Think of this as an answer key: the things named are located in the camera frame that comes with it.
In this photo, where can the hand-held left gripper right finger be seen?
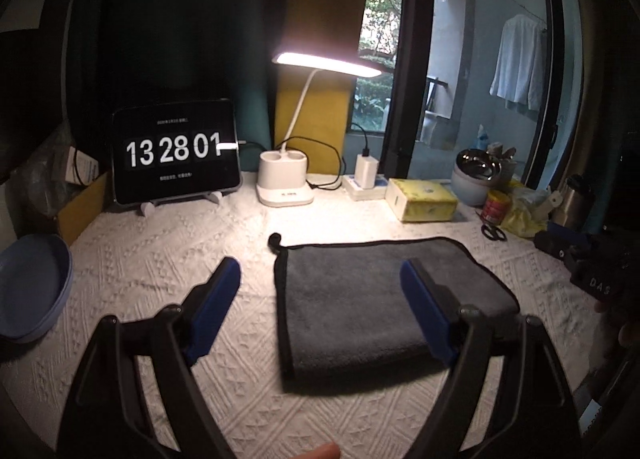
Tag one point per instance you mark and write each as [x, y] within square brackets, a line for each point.
[426, 306]

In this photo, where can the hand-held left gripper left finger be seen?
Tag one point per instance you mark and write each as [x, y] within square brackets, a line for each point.
[212, 306]

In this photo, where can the grey towel with black trim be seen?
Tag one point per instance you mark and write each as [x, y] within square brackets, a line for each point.
[372, 304]

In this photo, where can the person's right hand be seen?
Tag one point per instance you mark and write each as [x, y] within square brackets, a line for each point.
[625, 324]

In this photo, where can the steel thermos bottle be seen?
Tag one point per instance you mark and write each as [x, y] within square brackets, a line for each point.
[577, 204]

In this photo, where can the yellow plastic bag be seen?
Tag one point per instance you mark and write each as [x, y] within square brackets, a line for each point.
[525, 211]

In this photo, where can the white textured tablecloth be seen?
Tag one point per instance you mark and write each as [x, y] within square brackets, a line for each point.
[280, 249]

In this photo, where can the black scissors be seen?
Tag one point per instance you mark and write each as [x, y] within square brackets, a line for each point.
[493, 231]

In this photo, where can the yellow tissue box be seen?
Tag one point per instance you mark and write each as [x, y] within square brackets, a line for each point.
[422, 199]

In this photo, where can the white tablet stand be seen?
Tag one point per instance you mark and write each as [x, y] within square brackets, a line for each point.
[181, 201]

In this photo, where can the red can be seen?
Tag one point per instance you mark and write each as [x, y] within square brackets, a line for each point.
[495, 206]

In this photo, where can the light blue bowl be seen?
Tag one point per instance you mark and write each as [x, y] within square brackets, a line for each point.
[467, 186]

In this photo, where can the white power strip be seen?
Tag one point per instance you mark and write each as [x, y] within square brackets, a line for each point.
[364, 187]

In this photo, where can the white charger plug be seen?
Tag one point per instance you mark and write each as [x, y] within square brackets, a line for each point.
[366, 169]

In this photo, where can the shiny metal bowl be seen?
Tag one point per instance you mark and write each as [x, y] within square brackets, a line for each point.
[477, 164]

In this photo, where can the tablet with clock display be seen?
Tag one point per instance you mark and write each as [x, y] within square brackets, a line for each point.
[172, 151]

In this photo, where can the cardboard box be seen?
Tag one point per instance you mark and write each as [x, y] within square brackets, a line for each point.
[82, 206]

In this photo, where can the blue plastic basin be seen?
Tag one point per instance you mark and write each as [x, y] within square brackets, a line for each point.
[32, 286]

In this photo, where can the white desk lamp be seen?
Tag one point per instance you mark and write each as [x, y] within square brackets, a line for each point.
[300, 139]

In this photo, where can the small white box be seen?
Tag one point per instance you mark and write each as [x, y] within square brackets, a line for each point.
[82, 166]

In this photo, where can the clear plastic bag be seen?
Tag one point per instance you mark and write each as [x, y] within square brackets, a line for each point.
[47, 174]

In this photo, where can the hanging white shirt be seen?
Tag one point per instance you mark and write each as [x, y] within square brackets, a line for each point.
[520, 64]

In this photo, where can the dark green curtain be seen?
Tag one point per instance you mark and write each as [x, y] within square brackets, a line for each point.
[190, 29]

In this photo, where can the yellow curtain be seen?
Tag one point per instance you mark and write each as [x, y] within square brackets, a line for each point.
[320, 34]

